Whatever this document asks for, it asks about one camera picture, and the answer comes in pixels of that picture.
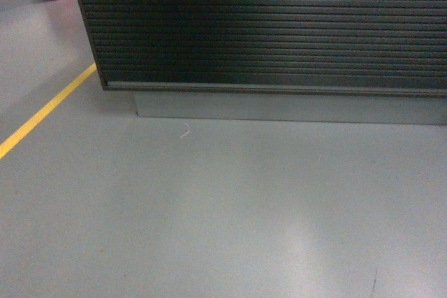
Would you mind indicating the black slatted checkout counter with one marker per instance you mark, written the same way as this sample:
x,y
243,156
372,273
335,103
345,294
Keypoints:
x,y
341,47

